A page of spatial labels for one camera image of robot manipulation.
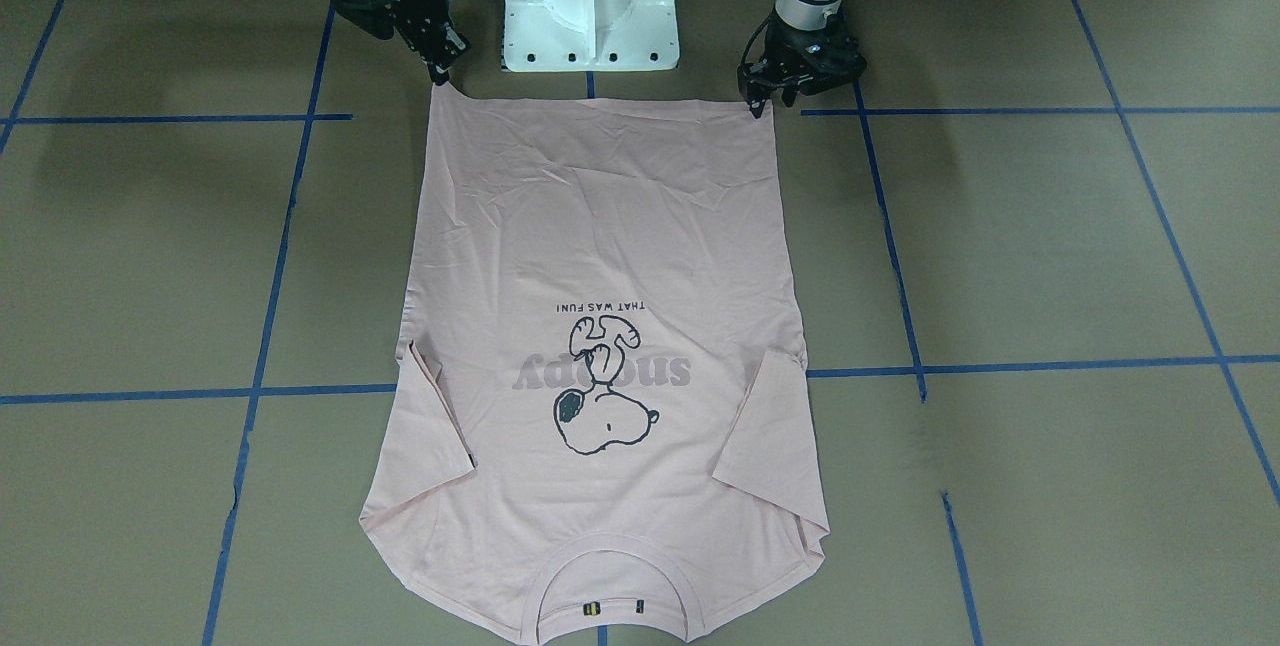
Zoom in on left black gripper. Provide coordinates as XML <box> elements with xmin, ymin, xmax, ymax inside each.
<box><xmin>739</xmin><ymin>12</ymin><xmax>867</xmax><ymax>119</ymax></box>

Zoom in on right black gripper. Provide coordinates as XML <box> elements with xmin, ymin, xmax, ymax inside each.
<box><xmin>330</xmin><ymin>0</ymin><xmax>471</xmax><ymax>86</ymax></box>

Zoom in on pink printed t-shirt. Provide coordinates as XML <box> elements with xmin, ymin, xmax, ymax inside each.
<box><xmin>358</xmin><ymin>84</ymin><xmax>829</xmax><ymax>645</ymax></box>

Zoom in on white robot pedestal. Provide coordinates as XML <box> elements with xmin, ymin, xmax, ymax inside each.
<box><xmin>500</xmin><ymin>0</ymin><xmax>680</xmax><ymax>73</ymax></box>

